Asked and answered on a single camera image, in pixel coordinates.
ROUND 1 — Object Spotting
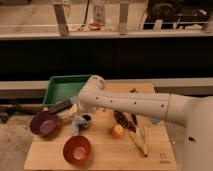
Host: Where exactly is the green plastic tray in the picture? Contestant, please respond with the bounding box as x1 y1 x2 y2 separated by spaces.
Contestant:
43 75 90 106

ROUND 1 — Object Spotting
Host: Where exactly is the dark brown pinecone object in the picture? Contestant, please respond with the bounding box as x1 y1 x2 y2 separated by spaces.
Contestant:
113 111 136 132

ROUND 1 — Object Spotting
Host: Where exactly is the white object under gripper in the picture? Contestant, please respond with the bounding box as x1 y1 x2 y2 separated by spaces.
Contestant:
57 104 77 120

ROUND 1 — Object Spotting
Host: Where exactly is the corn cob toy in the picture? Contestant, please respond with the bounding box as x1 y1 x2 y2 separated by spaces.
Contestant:
129 128 148 157

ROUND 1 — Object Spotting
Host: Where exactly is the red-brown bowl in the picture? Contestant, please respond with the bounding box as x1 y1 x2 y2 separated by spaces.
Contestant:
63 136 91 166

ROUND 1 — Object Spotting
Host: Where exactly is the small metal cup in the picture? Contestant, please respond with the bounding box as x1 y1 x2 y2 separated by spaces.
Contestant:
82 115 92 130

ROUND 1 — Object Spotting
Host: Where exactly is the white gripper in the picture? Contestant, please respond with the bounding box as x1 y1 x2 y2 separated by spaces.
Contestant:
49 96 79 114

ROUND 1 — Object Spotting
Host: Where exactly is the wooden board table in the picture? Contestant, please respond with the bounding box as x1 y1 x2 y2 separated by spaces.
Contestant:
23 82 178 171

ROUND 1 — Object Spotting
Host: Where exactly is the purple bowl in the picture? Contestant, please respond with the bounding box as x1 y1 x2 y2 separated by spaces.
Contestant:
30 111 60 136

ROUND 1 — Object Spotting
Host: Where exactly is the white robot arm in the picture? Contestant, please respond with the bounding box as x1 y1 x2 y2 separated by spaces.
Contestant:
50 75 213 171

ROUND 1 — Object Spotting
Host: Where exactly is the orange yellow fruit toy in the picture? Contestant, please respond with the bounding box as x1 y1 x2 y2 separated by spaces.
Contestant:
111 124 124 138

